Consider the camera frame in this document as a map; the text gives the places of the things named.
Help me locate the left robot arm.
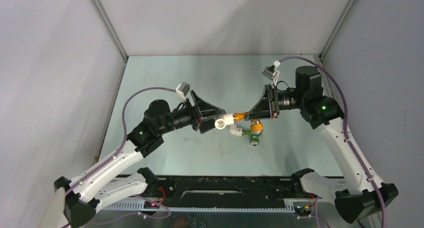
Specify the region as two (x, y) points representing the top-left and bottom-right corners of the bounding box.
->
(53, 91), (234, 227)

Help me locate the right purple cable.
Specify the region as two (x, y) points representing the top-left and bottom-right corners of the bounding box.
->
(278, 56), (387, 228)

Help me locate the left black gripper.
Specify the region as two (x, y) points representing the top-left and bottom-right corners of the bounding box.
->
(157, 90), (225, 135)

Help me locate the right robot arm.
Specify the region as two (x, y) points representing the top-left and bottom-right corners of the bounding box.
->
(244, 65), (399, 223)

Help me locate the white pipe elbow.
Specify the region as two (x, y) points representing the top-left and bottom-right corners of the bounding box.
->
(229, 124), (243, 136)
(214, 113), (235, 130)

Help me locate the green water faucet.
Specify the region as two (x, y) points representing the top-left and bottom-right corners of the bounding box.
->
(242, 129), (262, 147)

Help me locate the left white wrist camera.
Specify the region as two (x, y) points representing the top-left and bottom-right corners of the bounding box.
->
(175, 82), (190, 101)

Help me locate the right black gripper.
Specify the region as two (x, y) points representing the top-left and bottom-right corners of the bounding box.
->
(244, 84), (306, 121)

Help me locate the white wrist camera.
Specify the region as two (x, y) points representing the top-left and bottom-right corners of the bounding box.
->
(261, 60), (281, 86)
(175, 82), (190, 101)

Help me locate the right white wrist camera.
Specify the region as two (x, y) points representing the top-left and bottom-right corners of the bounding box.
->
(261, 60), (281, 86)

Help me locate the orange water faucet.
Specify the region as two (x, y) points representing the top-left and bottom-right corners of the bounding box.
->
(233, 112), (264, 135)

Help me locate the white ventilated cable duct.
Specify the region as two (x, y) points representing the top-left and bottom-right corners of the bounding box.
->
(105, 199), (296, 214)

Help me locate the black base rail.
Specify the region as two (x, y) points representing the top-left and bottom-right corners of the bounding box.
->
(142, 175), (315, 209)

